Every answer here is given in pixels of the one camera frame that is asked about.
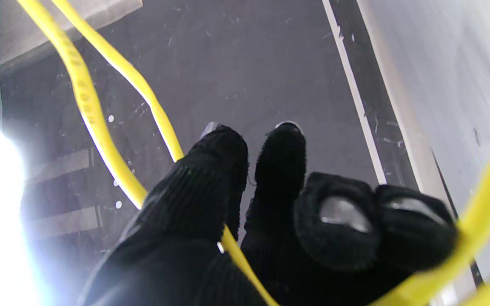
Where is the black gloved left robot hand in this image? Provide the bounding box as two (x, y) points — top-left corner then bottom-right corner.
(78, 122), (459, 306)

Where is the yellow Ethernet cable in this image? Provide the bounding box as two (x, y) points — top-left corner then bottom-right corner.
(15, 0), (490, 306)

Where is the black tape strip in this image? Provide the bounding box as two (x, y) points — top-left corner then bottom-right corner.
(328, 0), (484, 289)

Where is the light wooden board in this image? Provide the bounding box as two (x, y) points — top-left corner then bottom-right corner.
(0, 0), (143, 74)

